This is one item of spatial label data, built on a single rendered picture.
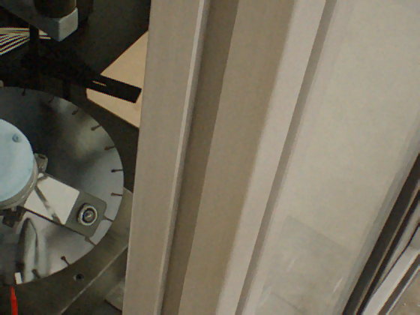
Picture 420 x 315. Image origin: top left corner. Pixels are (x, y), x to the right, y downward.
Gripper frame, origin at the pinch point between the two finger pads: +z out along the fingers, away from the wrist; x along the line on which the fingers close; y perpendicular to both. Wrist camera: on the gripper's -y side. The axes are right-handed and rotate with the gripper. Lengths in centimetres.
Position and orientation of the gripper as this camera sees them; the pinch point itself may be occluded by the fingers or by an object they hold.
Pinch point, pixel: (31, 197)
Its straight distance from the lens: 113.4
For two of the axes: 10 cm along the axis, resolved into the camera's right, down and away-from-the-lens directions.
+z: -1.4, 1.2, 9.8
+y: -9.1, -4.1, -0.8
